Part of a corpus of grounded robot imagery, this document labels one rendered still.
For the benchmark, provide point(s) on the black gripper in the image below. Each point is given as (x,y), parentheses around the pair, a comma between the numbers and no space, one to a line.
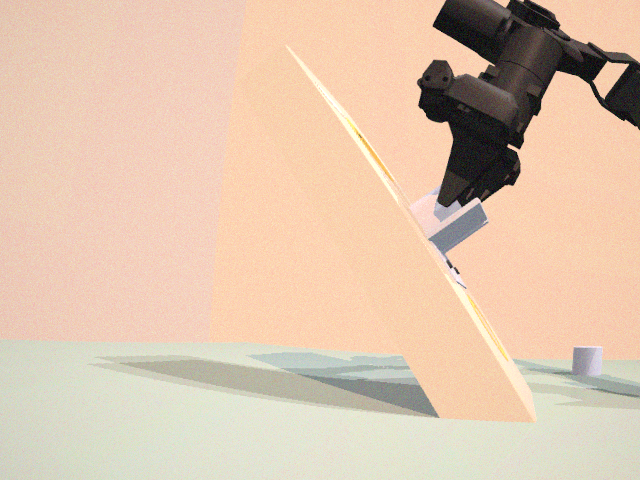
(480,163)

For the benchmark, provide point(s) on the light grey cylinder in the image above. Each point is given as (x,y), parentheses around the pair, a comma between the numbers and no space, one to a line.
(587,360)

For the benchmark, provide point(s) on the peach flat panel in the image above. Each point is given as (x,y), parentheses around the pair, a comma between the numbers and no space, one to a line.
(437,325)

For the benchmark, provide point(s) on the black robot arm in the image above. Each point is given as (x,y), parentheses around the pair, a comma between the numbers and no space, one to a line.
(526,34)

